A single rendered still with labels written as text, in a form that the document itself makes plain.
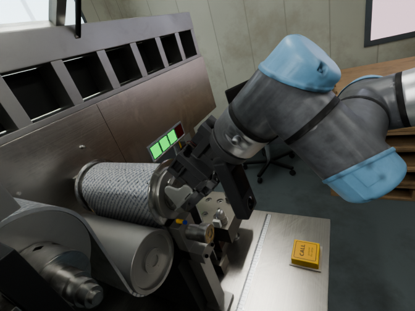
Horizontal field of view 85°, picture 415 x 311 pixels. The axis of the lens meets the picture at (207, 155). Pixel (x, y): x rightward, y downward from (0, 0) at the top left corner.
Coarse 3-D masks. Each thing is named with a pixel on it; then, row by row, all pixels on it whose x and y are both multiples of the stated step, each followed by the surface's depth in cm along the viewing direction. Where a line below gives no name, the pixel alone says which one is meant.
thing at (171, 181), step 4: (172, 176) 48; (172, 180) 47; (176, 180) 48; (168, 184) 47; (172, 184) 47; (176, 184) 48; (180, 184) 49; (184, 184) 50; (164, 192) 46; (164, 196) 46; (168, 196) 46; (168, 200) 46; (168, 204) 47; (172, 204) 47; (172, 208) 47; (176, 208) 48
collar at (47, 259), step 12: (24, 252) 26; (36, 252) 26; (48, 252) 25; (60, 252) 25; (72, 252) 26; (36, 264) 24; (48, 264) 24; (60, 264) 25; (72, 264) 26; (84, 264) 27; (48, 276) 24
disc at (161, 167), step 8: (168, 160) 49; (160, 168) 46; (152, 176) 45; (152, 184) 44; (152, 192) 44; (152, 200) 44; (152, 208) 44; (152, 216) 45; (160, 216) 46; (160, 224) 46; (168, 224) 48
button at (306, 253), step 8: (296, 240) 68; (296, 248) 66; (304, 248) 65; (312, 248) 65; (296, 256) 64; (304, 256) 63; (312, 256) 63; (296, 264) 64; (304, 264) 63; (312, 264) 61
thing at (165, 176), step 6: (162, 174) 46; (168, 174) 47; (162, 180) 46; (168, 180) 47; (156, 186) 45; (162, 186) 46; (156, 192) 45; (162, 192) 46; (156, 198) 45; (162, 198) 46; (156, 204) 45; (162, 204) 46; (162, 210) 46; (168, 210) 47; (174, 210) 49; (162, 216) 47; (168, 216) 47; (174, 216) 49
